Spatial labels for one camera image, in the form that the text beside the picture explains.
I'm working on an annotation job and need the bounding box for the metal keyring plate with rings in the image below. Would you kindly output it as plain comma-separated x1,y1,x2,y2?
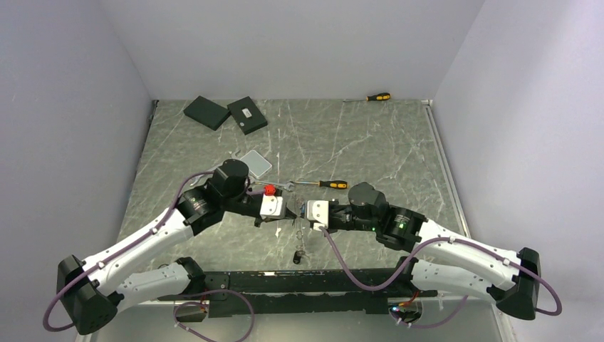
292,195,306,256

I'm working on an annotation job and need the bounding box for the key with black fob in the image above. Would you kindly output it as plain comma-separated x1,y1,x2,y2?
292,250,311,266

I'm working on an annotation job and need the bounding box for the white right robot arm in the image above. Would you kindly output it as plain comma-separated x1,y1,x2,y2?
323,182,541,321

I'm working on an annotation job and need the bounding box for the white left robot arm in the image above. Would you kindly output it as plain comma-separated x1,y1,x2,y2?
43,159,296,335

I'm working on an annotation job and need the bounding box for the small chrome combination wrench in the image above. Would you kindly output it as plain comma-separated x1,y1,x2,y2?
252,180,294,192

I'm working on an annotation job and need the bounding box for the grey rectangular flat box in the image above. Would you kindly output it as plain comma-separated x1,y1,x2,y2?
240,150,273,179

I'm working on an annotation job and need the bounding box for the large chrome combination wrench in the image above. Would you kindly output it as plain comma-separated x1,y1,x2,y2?
196,150,241,181

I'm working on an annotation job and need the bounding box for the black box with label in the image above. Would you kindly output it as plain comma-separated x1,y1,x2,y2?
227,96,268,135

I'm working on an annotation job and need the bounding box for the black flat box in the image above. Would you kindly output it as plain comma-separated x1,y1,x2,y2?
183,96,231,131

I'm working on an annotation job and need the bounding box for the far black yellow screwdriver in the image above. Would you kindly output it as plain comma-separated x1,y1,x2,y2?
343,93,391,103

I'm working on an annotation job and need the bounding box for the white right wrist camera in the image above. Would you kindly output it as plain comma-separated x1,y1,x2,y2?
305,200,330,226

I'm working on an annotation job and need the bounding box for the black yellow handled screwdriver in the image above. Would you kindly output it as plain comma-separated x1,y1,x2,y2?
292,180,349,190

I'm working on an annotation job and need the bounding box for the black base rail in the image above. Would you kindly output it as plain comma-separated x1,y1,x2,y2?
161,270,437,318

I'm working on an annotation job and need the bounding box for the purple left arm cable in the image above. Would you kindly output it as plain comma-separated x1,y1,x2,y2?
42,170,265,342

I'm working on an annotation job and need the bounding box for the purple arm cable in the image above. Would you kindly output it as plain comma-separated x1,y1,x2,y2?
42,170,265,342
321,226,563,330

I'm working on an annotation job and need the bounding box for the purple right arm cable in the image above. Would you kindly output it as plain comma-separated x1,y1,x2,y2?
321,226,563,330

